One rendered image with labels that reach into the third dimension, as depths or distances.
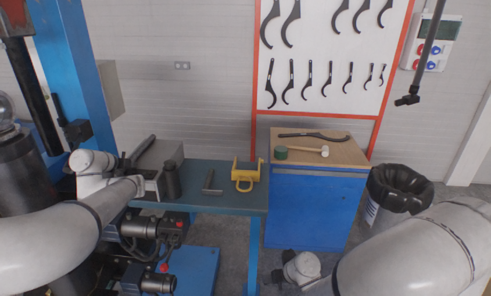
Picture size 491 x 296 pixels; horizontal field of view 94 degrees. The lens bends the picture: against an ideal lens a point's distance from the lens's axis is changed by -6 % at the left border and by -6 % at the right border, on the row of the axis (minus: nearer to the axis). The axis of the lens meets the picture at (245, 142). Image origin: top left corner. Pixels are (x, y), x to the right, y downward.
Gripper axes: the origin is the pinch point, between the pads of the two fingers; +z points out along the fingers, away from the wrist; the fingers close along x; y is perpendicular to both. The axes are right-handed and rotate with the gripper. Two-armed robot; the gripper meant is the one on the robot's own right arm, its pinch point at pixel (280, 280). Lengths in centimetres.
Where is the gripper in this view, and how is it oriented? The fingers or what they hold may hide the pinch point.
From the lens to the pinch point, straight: 125.7
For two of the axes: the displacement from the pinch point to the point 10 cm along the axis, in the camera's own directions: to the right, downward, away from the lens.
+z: -1.8, 6.1, 7.7
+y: 0.9, 7.9, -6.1
